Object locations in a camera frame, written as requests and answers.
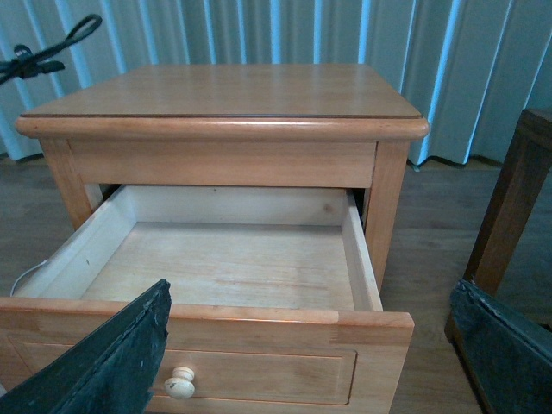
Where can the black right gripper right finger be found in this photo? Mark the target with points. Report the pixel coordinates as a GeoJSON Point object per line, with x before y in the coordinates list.
{"type": "Point", "coordinates": [507, 355]}

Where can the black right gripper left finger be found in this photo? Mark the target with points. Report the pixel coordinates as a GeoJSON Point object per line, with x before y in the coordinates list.
{"type": "Point", "coordinates": [111, 370]}

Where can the wooden drawer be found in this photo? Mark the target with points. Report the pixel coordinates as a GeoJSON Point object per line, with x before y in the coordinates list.
{"type": "Point", "coordinates": [275, 307]}

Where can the white charger with black cable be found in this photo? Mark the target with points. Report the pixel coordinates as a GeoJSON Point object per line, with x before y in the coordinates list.
{"type": "Point", "coordinates": [27, 64]}

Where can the dark wooden furniture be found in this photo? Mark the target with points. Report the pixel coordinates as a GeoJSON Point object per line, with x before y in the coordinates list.
{"type": "Point", "coordinates": [522, 176]}

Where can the wooden nightstand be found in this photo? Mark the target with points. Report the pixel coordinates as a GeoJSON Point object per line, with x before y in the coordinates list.
{"type": "Point", "coordinates": [327, 125]}

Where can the pale green curtain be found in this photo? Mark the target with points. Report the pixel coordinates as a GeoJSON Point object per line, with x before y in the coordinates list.
{"type": "Point", "coordinates": [470, 67]}

